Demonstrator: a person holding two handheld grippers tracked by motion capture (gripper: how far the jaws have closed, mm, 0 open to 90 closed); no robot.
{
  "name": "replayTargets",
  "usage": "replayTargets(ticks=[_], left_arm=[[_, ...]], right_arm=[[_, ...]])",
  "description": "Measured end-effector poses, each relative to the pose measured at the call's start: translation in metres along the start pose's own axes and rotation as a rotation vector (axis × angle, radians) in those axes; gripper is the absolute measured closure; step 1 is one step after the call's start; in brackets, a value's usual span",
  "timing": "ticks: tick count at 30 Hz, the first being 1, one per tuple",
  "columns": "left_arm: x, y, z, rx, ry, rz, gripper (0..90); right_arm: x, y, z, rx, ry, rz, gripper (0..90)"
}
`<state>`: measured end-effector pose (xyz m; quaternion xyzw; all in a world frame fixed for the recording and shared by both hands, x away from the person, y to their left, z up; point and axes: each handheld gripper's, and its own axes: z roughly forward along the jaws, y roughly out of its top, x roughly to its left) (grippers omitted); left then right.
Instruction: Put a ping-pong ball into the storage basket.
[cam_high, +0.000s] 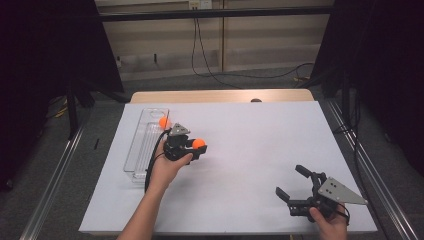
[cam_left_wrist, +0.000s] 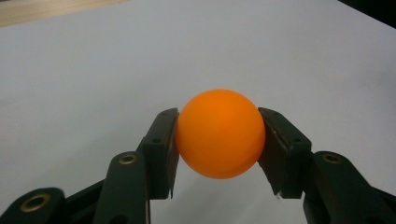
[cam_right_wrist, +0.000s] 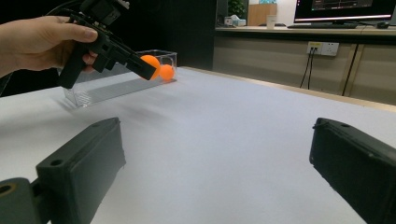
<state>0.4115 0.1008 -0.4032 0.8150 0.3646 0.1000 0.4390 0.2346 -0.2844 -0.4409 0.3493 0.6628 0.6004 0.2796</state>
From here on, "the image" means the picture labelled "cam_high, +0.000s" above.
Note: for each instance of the black metal stand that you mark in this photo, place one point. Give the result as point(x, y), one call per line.
point(72, 113)

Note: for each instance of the small black floor item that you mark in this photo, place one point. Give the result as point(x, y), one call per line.
point(96, 143)

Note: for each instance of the black curtain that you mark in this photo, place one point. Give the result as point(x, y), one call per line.
point(50, 50)
point(383, 50)

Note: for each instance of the dark round table grommet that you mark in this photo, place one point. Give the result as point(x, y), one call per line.
point(256, 100)

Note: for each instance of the clear plastic tray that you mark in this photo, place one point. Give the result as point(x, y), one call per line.
point(145, 150)

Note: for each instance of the plain orange ball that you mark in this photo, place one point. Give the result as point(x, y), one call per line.
point(198, 143)

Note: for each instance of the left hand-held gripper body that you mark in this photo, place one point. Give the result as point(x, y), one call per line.
point(176, 148)

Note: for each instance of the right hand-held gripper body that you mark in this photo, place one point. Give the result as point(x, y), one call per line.
point(335, 192)

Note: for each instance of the metal floor rail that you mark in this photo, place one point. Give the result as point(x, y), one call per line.
point(53, 186)
point(378, 188)

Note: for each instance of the white table cover sheet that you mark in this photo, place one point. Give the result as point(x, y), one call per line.
point(240, 166)

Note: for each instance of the orange ball with dark mark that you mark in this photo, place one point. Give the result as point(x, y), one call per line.
point(163, 122)

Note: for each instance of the black horizontal bar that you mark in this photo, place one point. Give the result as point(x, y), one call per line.
point(213, 13)

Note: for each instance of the person's left hand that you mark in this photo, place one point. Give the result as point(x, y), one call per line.
point(165, 173)

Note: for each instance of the person's right hand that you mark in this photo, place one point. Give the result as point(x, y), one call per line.
point(329, 229)

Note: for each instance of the white wall socket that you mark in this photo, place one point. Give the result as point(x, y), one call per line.
point(200, 4)

